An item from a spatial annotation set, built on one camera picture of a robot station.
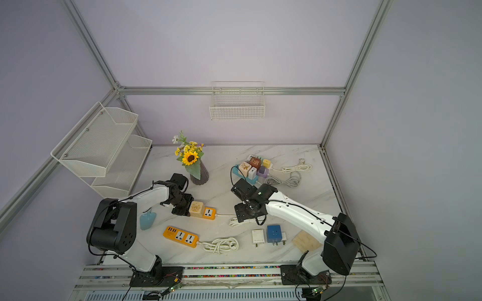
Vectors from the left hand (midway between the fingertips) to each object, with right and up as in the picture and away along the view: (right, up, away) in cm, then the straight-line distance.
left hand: (193, 208), depth 92 cm
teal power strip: (+21, +18, +12) cm, 30 cm away
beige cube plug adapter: (+4, +2, -8) cm, 10 cm away
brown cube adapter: (+31, +23, +9) cm, 40 cm away
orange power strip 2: (+9, -1, -4) cm, 10 cm away
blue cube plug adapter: (+39, -8, -12) cm, 42 cm away
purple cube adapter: (+37, +16, +12) cm, 42 cm away
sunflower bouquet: (+1, +27, -10) cm, 29 cm away
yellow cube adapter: (+38, +23, +12) cm, 46 cm away
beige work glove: (+53, -13, -10) cm, 55 cm away
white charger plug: (+32, -10, -10) cm, 35 cm away
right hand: (+28, 0, -13) cm, 30 cm away
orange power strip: (-2, -10, -10) cm, 15 cm away
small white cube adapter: (+30, +17, +6) cm, 35 cm away
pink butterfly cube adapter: (+25, +20, +6) cm, 33 cm away
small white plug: (+43, -10, -11) cm, 46 cm away
